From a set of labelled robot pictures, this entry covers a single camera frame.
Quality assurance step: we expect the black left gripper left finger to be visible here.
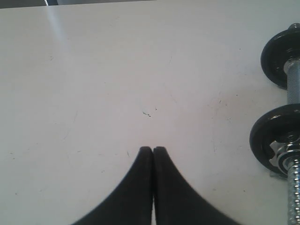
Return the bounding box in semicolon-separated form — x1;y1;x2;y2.
74;147;153;225

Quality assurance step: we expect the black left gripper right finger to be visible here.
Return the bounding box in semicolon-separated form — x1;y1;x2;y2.
153;147;237;225

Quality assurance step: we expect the chrome threaded dumbbell bar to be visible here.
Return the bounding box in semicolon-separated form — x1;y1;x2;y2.
285;53;300;225

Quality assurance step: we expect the chrome star collar nut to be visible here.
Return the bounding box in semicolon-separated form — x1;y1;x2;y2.
269;141;299;176

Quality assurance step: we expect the black near-end weight plate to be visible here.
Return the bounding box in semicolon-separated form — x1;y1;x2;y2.
249;104;300;178

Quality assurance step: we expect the black far-end weight plate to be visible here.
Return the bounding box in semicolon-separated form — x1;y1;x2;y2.
261;28;300;89

